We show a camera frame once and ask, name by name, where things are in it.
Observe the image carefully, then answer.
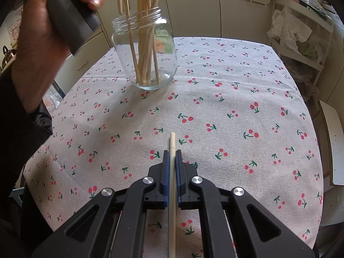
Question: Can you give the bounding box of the cream kitchen cabinet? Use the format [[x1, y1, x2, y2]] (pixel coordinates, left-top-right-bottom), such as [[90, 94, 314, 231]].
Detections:
[[54, 0, 275, 92]]

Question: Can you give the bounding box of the cherry print tablecloth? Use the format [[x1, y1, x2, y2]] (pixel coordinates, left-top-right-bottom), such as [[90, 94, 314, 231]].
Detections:
[[23, 36, 324, 258]]

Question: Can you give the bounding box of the blue plastic object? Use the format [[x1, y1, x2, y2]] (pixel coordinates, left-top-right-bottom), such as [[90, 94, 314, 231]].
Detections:
[[9, 189, 25, 207]]

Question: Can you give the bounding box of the light wooden chopstick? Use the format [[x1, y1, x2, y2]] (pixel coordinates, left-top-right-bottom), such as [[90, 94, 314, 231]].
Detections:
[[168, 132, 176, 258]]

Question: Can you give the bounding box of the white chair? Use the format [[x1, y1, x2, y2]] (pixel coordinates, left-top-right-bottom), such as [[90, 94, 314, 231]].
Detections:
[[318, 100, 344, 186]]

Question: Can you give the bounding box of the clear glass jar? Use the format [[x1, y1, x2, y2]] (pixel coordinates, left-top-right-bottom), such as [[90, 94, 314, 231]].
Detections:
[[111, 7, 178, 91]]

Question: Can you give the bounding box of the person's left forearm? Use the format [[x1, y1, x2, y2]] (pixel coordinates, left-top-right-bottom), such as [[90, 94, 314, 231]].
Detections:
[[0, 67, 54, 232]]

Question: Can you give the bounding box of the white plastic bag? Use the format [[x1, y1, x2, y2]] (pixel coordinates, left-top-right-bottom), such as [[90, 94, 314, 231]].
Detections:
[[267, 7, 312, 51]]

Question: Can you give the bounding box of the person's left hand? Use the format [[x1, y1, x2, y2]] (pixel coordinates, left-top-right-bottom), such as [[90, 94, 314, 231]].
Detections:
[[11, 0, 106, 113]]

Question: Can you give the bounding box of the colourful wall poster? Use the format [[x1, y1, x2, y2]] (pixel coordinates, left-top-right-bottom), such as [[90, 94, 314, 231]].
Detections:
[[5, 5, 25, 45]]

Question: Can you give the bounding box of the clear plastic bag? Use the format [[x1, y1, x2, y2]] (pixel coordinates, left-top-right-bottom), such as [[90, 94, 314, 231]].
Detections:
[[43, 90, 65, 113]]

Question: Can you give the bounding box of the green plastic bag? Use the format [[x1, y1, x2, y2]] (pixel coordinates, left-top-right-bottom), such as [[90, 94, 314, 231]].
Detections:
[[298, 39, 324, 61]]

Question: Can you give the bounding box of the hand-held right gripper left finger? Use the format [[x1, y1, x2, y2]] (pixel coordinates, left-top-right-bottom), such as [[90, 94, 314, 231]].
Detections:
[[31, 150, 170, 258]]

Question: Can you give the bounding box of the bundle of chopsticks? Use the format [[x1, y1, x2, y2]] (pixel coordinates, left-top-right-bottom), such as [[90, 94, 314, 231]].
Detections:
[[115, 0, 166, 85]]

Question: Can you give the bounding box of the white shelf rack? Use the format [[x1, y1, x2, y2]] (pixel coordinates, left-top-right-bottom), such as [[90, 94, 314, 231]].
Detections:
[[269, 0, 334, 100]]

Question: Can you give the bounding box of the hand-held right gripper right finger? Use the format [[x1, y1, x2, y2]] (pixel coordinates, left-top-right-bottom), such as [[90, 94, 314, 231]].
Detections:
[[175, 150, 315, 258]]

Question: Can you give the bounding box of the metal kettle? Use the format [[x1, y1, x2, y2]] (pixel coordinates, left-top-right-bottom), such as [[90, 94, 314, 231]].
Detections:
[[2, 45, 17, 66]]

